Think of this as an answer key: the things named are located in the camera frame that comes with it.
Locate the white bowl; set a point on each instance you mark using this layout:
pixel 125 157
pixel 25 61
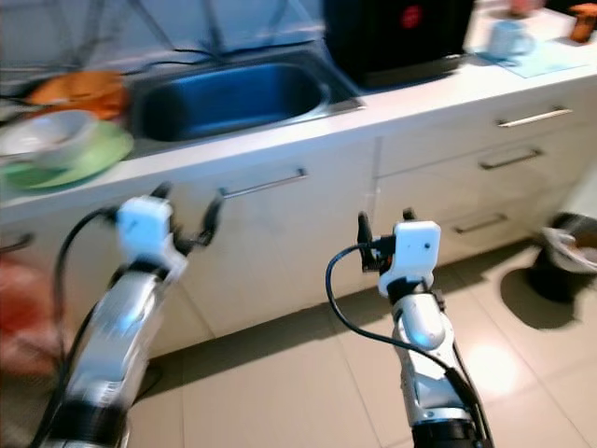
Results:
pixel 51 135

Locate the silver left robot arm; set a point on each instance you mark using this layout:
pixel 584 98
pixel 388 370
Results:
pixel 121 345

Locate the white kitchen base cabinet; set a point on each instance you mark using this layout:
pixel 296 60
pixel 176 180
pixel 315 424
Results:
pixel 289 261

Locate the green plate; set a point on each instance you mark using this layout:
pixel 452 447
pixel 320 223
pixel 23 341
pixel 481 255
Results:
pixel 107 154

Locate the stainless steel sink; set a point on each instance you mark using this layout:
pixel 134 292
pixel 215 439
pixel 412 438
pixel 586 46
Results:
pixel 233 98

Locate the orange bowl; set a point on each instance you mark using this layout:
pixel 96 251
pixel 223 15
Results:
pixel 79 91

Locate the black trash bin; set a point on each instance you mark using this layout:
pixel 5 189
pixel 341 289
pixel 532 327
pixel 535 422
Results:
pixel 555 275

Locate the black appliance red logo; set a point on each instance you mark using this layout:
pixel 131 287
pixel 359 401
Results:
pixel 392 42

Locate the metal sink faucet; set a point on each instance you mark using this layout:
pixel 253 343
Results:
pixel 216 26

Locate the red plastic bag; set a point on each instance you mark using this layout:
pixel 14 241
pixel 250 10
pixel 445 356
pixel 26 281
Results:
pixel 23 317

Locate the pale mug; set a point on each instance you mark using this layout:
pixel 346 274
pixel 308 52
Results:
pixel 506 39

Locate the light blue mat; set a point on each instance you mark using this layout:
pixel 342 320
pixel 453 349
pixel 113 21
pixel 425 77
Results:
pixel 555 61

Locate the pink container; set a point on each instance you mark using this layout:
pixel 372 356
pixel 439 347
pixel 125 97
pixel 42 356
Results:
pixel 525 6

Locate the brown jar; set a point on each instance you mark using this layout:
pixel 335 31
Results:
pixel 584 20

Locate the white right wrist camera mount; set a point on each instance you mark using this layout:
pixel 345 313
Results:
pixel 415 247

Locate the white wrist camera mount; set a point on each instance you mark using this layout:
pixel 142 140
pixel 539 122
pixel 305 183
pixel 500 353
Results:
pixel 146 229
pixel 415 247

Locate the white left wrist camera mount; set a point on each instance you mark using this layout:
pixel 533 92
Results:
pixel 146 229

